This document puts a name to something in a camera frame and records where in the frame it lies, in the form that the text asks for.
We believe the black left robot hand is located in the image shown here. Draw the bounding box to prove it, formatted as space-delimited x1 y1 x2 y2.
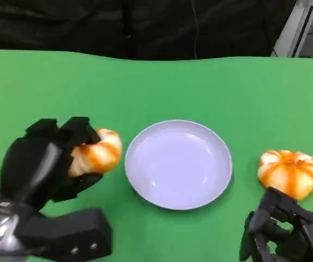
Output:
0 117 104 213

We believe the green table cloth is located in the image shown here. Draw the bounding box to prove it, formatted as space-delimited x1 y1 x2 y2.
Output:
0 49 313 262

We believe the lilac plate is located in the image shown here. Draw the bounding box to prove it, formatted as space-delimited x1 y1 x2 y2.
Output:
124 120 233 211

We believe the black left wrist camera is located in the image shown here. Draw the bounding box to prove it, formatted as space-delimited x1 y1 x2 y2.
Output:
14 203 112 262

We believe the black backdrop curtain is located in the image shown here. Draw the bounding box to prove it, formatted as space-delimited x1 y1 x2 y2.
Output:
0 0 296 61

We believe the orange and white toy bread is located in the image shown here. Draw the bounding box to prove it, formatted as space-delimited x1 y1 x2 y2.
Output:
257 150 313 201
67 128 123 178

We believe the grey metal frame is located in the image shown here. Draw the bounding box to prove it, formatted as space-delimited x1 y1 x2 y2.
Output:
270 0 313 58

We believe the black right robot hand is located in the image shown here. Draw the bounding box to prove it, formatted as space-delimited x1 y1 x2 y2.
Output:
239 187 313 262

